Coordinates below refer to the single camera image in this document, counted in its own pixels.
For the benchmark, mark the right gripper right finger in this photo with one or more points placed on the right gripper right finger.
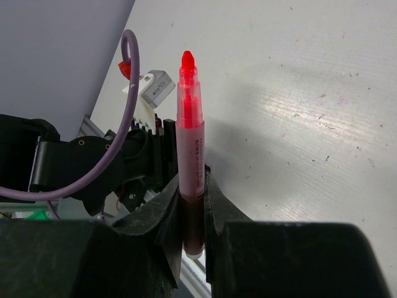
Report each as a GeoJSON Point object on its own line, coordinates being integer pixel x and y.
{"type": "Point", "coordinates": [247, 258]}

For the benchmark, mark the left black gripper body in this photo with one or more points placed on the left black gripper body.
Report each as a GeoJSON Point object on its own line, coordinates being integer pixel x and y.
{"type": "Point", "coordinates": [147, 161]}

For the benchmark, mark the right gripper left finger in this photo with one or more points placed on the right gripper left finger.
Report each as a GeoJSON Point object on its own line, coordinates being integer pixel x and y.
{"type": "Point", "coordinates": [138, 256]}

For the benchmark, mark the red highlighter pen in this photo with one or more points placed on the red highlighter pen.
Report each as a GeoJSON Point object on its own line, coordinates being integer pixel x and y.
{"type": "Point", "coordinates": [190, 140]}

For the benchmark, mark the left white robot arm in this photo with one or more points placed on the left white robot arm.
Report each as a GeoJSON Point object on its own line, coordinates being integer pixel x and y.
{"type": "Point", "coordinates": [33, 158]}

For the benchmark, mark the aluminium front rail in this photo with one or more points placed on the aluminium front rail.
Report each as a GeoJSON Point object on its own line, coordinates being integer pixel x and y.
{"type": "Point", "coordinates": [89, 128]}

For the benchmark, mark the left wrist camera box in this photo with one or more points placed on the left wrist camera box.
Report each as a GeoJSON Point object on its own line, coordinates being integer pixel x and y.
{"type": "Point", "coordinates": [154, 88]}

